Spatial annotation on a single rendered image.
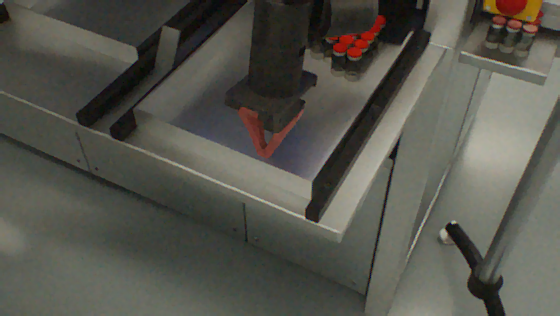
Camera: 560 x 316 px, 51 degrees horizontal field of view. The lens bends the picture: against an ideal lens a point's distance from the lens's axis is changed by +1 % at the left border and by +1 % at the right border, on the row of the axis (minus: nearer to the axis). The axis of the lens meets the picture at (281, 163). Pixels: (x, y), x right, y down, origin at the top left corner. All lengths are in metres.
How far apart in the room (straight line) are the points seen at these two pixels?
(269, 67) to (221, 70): 0.29
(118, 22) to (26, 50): 0.15
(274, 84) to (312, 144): 0.17
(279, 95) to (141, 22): 0.43
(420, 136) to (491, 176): 0.96
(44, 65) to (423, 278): 1.17
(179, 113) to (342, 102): 0.23
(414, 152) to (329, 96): 0.32
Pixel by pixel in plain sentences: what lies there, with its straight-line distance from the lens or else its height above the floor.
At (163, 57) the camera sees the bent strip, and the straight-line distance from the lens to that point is 0.88.
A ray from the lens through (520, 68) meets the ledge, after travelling 0.95.
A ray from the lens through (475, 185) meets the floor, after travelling 1.97.
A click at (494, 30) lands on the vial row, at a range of 0.95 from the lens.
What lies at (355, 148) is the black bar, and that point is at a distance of 0.73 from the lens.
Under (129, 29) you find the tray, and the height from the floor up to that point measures 0.88.
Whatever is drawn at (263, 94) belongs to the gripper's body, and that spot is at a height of 1.02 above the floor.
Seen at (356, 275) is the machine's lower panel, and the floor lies 0.17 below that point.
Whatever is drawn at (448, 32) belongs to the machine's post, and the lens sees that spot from 0.94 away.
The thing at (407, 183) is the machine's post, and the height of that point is 0.55.
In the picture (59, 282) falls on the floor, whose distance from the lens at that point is 1.78.
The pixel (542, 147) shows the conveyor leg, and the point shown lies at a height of 0.62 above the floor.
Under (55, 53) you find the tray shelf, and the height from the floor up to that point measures 0.88.
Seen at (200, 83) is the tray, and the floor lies 0.88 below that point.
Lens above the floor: 1.42
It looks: 47 degrees down
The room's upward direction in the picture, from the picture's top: straight up
